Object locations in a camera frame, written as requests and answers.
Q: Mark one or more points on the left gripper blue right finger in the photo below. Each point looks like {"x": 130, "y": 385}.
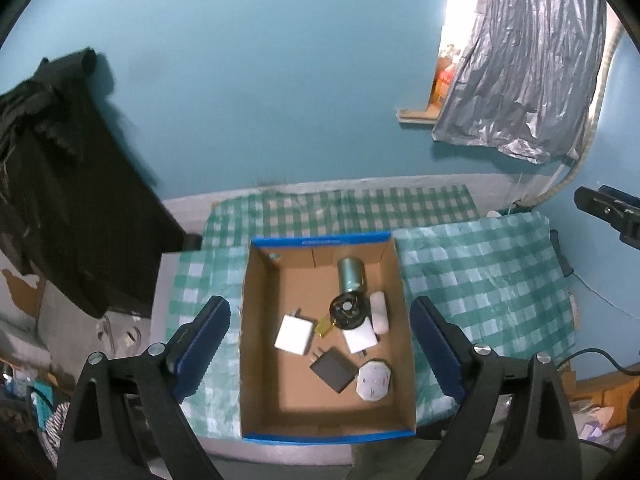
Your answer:
{"x": 445, "y": 347}

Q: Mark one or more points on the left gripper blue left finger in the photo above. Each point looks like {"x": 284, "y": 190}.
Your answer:
{"x": 194, "y": 345}

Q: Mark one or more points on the white oval case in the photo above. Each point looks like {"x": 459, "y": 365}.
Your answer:
{"x": 379, "y": 315}

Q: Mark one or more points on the grey octagonal device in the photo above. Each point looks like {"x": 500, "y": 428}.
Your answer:
{"x": 373, "y": 381}

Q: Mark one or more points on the white square power adapter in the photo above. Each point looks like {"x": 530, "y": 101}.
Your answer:
{"x": 360, "y": 338}

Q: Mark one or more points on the round white black device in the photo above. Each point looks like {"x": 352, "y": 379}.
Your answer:
{"x": 349, "y": 310}

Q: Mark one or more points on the white plug charger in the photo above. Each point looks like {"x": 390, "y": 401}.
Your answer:
{"x": 294, "y": 334}

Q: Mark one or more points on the dark grey power adapter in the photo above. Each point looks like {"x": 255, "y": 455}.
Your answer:
{"x": 333, "y": 368}

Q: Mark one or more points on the green metal tin can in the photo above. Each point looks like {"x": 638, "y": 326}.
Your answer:
{"x": 351, "y": 276}

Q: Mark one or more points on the pink yellow lighter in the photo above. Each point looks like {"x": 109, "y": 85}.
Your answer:
{"x": 324, "y": 326}

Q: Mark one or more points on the blue brown cardboard box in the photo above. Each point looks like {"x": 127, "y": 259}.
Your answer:
{"x": 281, "y": 399}

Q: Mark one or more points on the grey plastic curtain sheet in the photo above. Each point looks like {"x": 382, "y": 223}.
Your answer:
{"x": 525, "y": 78}

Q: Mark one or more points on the black hanging clothes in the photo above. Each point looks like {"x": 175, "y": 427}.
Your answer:
{"x": 74, "y": 210}

